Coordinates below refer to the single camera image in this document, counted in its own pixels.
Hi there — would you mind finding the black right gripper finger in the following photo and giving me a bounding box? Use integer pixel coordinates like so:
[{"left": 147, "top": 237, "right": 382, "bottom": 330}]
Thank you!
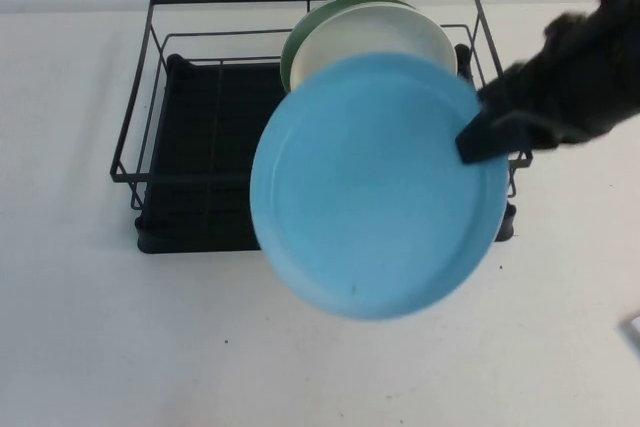
[
  {"left": 455, "top": 107, "right": 512, "bottom": 167},
  {"left": 476, "top": 69, "right": 522, "bottom": 111}
]

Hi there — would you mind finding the black plastic drip tray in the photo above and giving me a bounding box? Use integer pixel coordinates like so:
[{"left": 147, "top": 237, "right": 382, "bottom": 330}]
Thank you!
[{"left": 134, "top": 44, "right": 519, "bottom": 255}]

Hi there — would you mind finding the white round plate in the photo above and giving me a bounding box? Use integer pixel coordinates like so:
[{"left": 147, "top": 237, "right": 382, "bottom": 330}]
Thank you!
[{"left": 289, "top": 5, "right": 458, "bottom": 94}]

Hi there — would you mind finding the light blue round plate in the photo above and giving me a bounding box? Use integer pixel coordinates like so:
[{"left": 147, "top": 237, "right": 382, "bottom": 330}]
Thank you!
[{"left": 249, "top": 50, "right": 512, "bottom": 324}]

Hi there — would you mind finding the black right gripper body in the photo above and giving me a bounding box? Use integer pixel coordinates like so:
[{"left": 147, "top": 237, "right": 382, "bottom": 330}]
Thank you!
[{"left": 499, "top": 59, "right": 604, "bottom": 154}]

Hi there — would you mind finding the green round plate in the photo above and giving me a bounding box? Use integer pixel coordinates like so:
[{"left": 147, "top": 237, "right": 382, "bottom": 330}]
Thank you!
[{"left": 279, "top": 0, "right": 419, "bottom": 94}]

